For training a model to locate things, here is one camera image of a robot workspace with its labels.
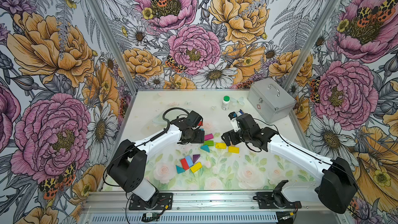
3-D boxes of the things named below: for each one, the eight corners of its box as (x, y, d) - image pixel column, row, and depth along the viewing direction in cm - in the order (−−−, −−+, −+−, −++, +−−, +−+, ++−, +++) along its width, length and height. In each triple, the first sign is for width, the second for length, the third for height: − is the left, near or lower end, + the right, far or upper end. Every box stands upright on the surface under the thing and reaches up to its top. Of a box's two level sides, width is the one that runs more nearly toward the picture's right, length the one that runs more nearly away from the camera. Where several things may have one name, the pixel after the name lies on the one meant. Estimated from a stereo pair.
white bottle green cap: (222, 110, 112) (223, 101, 105) (221, 104, 115) (222, 95, 108) (229, 110, 112) (230, 101, 105) (228, 104, 115) (230, 95, 108)
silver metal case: (268, 127, 103) (277, 111, 90) (244, 100, 119) (249, 82, 106) (287, 118, 108) (299, 101, 95) (262, 93, 124) (269, 75, 111)
